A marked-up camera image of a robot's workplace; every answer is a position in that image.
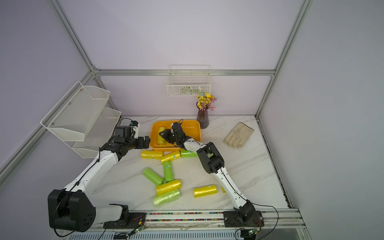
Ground yellow purple artificial flowers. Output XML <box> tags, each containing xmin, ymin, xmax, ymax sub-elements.
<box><xmin>196</xmin><ymin>93</ymin><xmax>217</xmax><ymax>111</ymax></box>

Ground cream work glove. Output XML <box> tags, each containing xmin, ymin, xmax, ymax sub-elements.
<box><xmin>224</xmin><ymin>122</ymin><xmax>254</xmax><ymax>148</ymax></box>

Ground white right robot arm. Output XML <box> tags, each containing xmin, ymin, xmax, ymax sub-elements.
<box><xmin>159</xmin><ymin>122</ymin><xmax>256</xmax><ymax>225</ymax></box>

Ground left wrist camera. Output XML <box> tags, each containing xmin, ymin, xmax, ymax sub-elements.
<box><xmin>112</xmin><ymin>121</ymin><xmax>140</xmax><ymax>144</ymax></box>

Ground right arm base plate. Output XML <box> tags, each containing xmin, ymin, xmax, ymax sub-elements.
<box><xmin>223</xmin><ymin>211</ymin><xmax>265</xmax><ymax>228</ymax></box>

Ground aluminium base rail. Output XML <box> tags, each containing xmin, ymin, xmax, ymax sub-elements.
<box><xmin>79</xmin><ymin>209</ymin><xmax>306</xmax><ymax>232</ymax></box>

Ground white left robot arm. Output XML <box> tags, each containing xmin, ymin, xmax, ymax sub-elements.
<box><xmin>48</xmin><ymin>136</ymin><xmax>151</xmax><ymax>232</ymax></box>

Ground orange plastic storage box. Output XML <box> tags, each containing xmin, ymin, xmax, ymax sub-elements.
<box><xmin>150</xmin><ymin>120</ymin><xmax>201</xmax><ymax>152</ymax></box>

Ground light green trash bag roll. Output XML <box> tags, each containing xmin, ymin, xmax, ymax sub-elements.
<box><xmin>153</xmin><ymin>189</ymin><xmax>181</xmax><ymax>206</ymax></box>

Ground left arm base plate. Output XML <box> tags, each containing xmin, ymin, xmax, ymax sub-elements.
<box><xmin>103</xmin><ymin>212</ymin><xmax>147</xmax><ymax>230</ymax></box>

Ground white wire wall basket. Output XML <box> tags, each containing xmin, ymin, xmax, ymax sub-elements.
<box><xmin>167</xmin><ymin>65</ymin><xmax>212</xmax><ymax>97</ymax></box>

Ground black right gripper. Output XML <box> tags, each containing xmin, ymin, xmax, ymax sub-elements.
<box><xmin>158</xmin><ymin>129</ymin><xmax>179</xmax><ymax>144</ymax></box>

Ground purple glass vase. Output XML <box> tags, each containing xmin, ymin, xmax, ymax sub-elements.
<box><xmin>196</xmin><ymin>104</ymin><xmax>209</xmax><ymax>129</ymax></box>

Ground aluminium corner frame post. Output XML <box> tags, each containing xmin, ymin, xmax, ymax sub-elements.
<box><xmin>255</xmin><ymin>0</ymin><xmax>313</xmax><ymax>120</ymax></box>

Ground white mesh lower shelf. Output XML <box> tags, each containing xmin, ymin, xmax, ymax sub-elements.
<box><xmin>72</xmin><ymin>108</ymin><xmax>121</xmax><ymax>159</ymax></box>

